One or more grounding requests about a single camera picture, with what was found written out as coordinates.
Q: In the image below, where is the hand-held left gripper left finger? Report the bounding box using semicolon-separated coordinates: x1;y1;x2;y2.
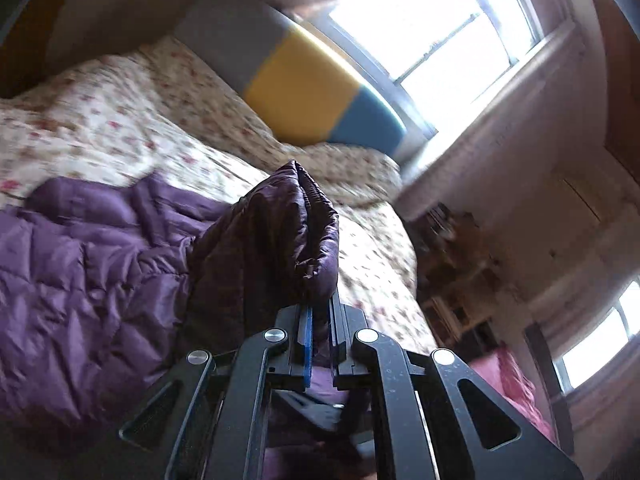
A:
119;305;314;480

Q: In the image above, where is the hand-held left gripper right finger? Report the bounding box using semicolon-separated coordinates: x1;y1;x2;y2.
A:
329;299;584;480

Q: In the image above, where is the purple quilted down jacket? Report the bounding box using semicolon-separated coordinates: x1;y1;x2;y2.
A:
0;160;341;480

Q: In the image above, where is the rattan chair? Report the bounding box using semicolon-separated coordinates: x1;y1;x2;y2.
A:
420;260;507;352

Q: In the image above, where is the cluttered wooden desk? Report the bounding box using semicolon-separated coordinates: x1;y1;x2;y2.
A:
415;202;501;281

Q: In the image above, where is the pink ruffled cloth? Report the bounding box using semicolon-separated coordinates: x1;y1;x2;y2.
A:
470;347;559;444

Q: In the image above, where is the grey yellow blue headboard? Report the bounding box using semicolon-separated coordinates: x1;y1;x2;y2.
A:
175;0;407;153

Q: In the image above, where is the small side window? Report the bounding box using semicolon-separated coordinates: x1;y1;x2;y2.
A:
555;280;640;392

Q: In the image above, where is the white window sill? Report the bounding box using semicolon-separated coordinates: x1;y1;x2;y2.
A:
395;25;587;222

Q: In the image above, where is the small floral print bedsheet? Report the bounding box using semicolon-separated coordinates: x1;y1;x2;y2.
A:
140;35;403;208

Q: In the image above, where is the large pink flower quilt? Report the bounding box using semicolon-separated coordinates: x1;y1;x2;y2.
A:
0;55;441;356

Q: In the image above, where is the bright bedroom window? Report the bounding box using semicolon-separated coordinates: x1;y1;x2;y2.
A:
295;0;547;136

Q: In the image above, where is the brown wooden door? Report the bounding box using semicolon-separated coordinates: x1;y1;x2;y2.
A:
584;0;640;182

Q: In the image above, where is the brown wooden wardrobe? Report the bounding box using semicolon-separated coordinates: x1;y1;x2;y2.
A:
0;0;87;102

